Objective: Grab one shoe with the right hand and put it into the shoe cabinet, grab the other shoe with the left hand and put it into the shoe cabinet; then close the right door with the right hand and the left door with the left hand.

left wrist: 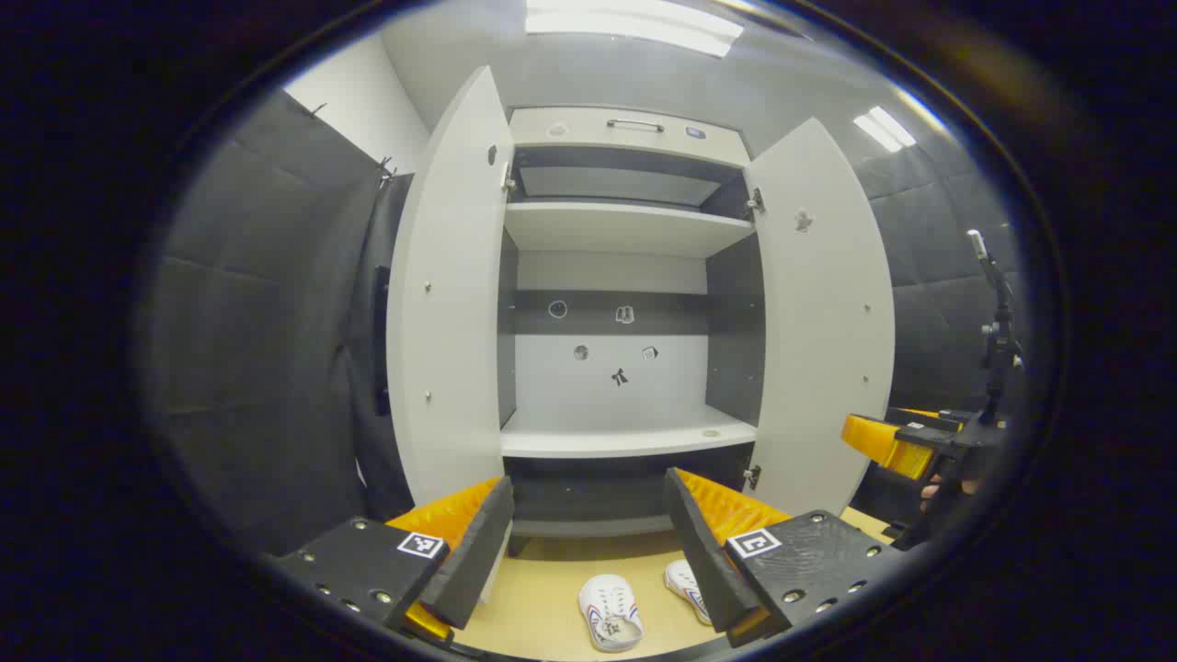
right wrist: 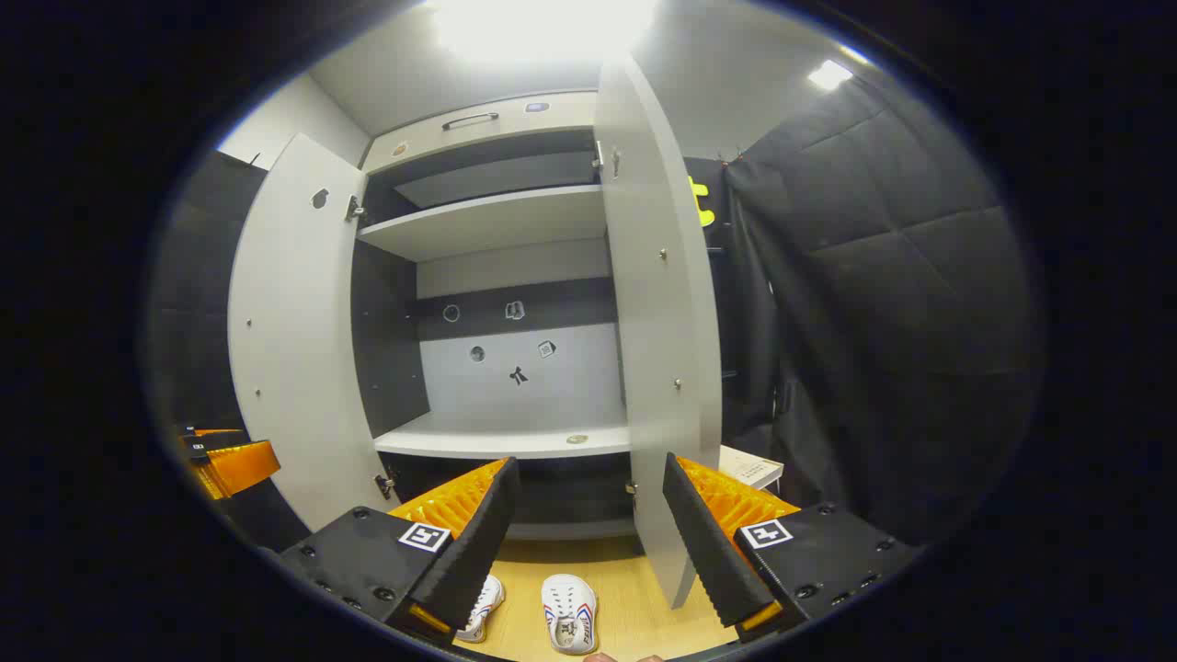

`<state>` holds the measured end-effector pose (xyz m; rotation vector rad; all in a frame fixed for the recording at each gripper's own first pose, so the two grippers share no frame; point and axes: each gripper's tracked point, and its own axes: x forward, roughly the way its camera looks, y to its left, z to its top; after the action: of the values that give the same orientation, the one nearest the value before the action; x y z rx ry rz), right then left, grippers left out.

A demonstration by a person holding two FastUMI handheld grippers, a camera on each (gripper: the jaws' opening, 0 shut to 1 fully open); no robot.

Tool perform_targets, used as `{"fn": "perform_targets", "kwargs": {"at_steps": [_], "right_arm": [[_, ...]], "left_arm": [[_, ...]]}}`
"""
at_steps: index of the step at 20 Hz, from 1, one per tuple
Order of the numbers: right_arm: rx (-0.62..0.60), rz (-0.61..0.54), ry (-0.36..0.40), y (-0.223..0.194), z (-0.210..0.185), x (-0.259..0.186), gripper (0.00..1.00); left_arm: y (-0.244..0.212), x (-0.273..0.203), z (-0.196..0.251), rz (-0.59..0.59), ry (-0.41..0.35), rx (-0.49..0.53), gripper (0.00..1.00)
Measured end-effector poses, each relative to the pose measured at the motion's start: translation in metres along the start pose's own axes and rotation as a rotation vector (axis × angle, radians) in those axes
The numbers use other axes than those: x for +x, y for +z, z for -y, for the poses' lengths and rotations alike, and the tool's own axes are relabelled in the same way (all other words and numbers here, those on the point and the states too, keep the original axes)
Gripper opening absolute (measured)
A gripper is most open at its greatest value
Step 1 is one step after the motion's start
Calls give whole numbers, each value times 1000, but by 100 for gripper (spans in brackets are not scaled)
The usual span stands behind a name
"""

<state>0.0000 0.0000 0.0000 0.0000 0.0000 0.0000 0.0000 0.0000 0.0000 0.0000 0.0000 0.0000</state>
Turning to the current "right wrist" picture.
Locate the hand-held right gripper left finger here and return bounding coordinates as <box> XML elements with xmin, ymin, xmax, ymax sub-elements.
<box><xmin>279</xmin><ymin>457</ymin><xmax>521</xmax><ymax>640</ymax></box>

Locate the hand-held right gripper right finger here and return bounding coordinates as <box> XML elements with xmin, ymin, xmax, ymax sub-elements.
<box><xmin>662</xmin><ymin>452</ymin><xmax>922</xmax><ymax>643</ymax></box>

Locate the white canvas shoe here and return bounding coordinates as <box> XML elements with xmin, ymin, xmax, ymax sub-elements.
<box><xmin>541</xmin><ymin>574</ymin><xmax>600</xmax><ymax>656</ymax></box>
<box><xmin>455</xmin><ymin>575</ymin><xmax>506</xmax><ymax>644</ymax></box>

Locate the white shoe cabinet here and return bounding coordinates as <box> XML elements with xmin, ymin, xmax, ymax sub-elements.
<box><xmin>352</xmin><ymin>89</ymin><xmax>645</xmax><ymax>543</ymax></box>

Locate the white cardboard box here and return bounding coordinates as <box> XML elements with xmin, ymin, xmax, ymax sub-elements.
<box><xmin>719</xmin><ymin>445</ymin><xmax>784</xmax><ymax>491</ymax></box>

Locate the black backdrop cloth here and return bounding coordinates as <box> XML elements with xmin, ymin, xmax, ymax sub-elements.
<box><xmin>147</xmin><ymin>69</ymin><xmax>1049</xmax><ymax>553</ymax></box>

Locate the large ceiling light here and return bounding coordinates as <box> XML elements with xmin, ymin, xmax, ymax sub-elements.
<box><xmin>428</xmin><ymin>0</ymin><xmax>661</xmax><ymax>63</ymax></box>

